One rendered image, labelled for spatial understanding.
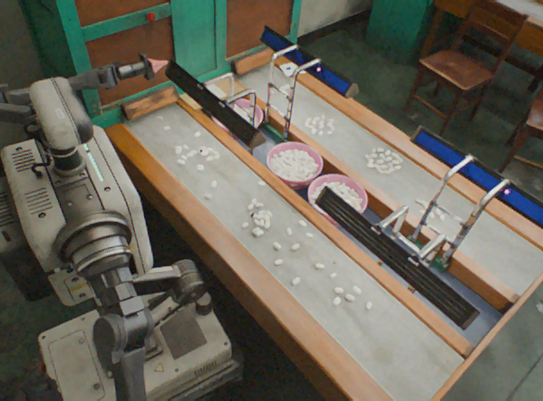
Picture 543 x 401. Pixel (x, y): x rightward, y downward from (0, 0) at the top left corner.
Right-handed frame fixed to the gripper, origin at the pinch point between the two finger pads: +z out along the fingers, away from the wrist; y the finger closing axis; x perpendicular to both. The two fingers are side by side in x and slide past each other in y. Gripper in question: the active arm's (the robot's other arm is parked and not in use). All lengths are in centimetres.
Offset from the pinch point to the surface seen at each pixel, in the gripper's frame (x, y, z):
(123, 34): -27.9, -8.7, -6.6
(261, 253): 56, 68, 4
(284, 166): 21, 55, 40
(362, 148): 28, 58, 83
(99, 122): -36, 29, -27
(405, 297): 99, 80, 39
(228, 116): 25.5, 20.4, 12.6
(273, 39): -16, 6, 63
